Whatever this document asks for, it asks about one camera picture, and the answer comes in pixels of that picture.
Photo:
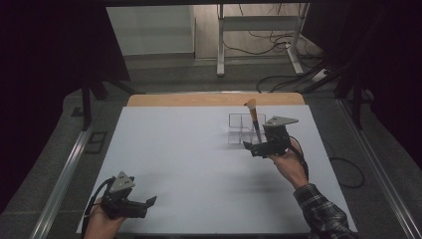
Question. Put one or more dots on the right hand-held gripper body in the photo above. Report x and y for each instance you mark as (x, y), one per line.
(277, 137)

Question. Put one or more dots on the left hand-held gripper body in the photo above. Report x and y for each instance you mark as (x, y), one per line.
(117, 199)

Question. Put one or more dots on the clear acrylic organizer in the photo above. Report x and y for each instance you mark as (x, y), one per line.
(237, 131)

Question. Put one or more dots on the person's left hand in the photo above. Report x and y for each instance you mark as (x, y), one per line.
(103, 225)

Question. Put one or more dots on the person's right hand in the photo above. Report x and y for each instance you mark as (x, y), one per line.
(290, 167)

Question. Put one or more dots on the white table mat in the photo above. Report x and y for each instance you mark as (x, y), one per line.
(182, 149)

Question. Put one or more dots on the white power strip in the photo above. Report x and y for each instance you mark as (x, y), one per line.
(321, 75)

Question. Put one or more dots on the black metal stand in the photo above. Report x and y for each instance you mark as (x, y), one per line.
(356, 99)
(86, 103)

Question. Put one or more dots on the black curtain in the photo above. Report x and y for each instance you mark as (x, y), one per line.
(49, 66)
(391, 66)

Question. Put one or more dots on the white cabinet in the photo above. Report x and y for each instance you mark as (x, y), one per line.
(149, 30)

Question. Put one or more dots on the aluminium rail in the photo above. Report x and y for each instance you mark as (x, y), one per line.
(381, 169)
(63, 186)

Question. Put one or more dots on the white metal desk frame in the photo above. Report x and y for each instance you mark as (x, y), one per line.
(220, 46)

